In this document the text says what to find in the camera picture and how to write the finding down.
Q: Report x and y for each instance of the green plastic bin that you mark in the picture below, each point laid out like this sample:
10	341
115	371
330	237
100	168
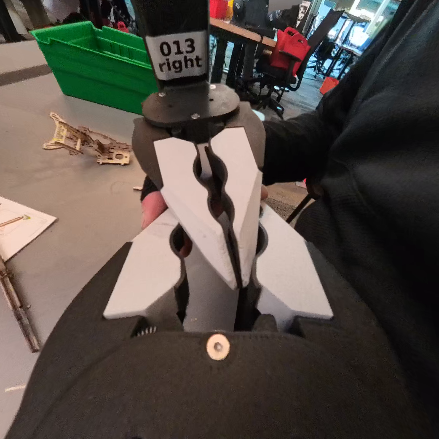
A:
96	79

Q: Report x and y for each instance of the wooden model assembly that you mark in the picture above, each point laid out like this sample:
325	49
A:
118	157

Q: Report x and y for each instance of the person's right forearm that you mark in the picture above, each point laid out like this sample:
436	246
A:
295	147

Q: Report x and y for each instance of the white instruction booklet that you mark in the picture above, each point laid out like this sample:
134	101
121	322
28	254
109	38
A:
20	236

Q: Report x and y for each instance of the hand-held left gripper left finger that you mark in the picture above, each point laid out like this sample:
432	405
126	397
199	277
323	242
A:
147	274

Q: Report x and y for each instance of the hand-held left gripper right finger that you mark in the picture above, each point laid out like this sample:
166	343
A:
291	274

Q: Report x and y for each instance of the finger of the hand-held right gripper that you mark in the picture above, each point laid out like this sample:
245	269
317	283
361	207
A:
243	178
181	192

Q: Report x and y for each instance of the orange floor bin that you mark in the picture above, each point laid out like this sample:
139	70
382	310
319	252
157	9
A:
329	85

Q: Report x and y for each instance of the person's right hand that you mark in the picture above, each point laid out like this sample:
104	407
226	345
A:
152	209

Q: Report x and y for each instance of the black office chair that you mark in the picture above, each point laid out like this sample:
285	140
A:
274	85

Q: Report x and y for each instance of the long wooden background table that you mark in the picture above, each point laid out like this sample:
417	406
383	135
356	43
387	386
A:
240	32

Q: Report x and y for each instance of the wooden model rod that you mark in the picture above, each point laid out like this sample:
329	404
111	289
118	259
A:
17	308

